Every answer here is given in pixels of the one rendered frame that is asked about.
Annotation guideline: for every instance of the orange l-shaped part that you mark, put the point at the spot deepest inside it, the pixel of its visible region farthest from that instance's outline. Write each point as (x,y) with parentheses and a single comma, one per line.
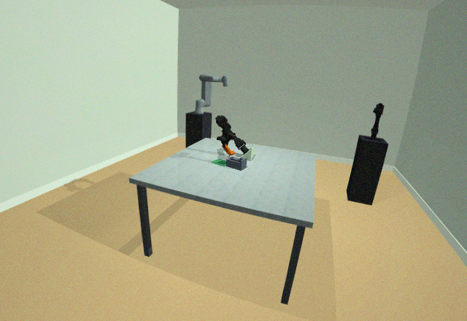
(228,150)

